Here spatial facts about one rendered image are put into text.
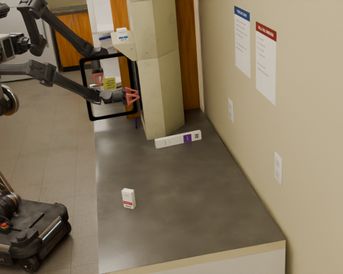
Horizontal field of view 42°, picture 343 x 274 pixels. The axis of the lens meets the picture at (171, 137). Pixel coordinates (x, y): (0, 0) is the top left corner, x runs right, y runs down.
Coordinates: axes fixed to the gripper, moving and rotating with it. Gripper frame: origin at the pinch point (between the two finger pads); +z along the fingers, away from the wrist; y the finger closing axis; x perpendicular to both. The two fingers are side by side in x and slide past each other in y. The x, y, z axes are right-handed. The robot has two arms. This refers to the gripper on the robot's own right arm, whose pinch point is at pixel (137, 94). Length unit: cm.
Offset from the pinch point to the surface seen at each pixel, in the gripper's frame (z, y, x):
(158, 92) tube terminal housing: 11.1, -13.5, -3.9
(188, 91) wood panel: 33.0, 24.6, 11.0
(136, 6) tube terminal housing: 6, -15, -51
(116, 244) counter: -18, -103, 25
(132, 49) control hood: 0.2, -14.6, -29.6
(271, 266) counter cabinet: 39, -116, 38
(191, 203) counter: 15, -83, 25
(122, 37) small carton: -3.6, -9.4, -35.6
